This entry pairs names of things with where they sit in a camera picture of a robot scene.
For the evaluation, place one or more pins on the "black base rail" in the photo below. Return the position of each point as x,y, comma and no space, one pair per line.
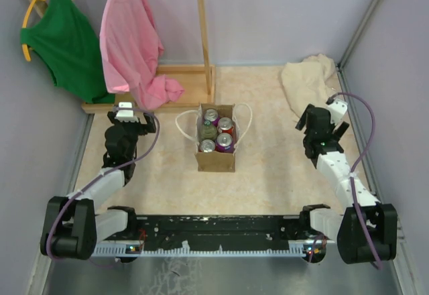
216,236

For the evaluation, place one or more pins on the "red coke can back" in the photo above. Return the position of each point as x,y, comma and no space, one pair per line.
225,125

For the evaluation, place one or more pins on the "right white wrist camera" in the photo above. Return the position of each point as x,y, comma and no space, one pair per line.
337,108

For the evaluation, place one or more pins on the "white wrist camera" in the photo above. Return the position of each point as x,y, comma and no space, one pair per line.
337,108
124,113

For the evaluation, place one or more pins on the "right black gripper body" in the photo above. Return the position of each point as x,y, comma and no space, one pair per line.
331,127

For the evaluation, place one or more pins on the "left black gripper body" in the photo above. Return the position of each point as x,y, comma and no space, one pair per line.
133,130

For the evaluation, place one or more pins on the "beige cloth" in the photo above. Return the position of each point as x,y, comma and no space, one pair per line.
305,82

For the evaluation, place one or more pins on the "red coke can front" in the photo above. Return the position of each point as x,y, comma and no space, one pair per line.
207,146

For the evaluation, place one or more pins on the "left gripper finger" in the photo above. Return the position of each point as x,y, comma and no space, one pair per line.
150,126
111,116

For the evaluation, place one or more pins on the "red coke can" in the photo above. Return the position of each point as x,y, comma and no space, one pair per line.
207,146
225,125

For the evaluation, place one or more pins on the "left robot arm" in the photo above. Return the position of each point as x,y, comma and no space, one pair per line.
71,228

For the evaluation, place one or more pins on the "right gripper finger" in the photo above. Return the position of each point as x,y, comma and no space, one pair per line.
302,121
340,130

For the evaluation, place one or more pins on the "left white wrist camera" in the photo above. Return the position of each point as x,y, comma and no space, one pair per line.
124,113

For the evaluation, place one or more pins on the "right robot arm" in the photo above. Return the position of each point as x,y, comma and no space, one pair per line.
367,230

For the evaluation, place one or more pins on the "purple can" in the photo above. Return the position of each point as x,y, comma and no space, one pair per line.
211,115
224,143

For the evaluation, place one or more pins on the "brown canvas bag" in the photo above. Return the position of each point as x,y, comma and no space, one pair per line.
217,135

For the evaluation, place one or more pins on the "pink shirt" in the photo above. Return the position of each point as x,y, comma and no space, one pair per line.
130,48

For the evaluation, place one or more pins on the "green shirt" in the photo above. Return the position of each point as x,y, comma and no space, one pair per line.
65,41

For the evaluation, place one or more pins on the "wooden clothes rack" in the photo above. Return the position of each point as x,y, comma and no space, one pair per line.
198,80

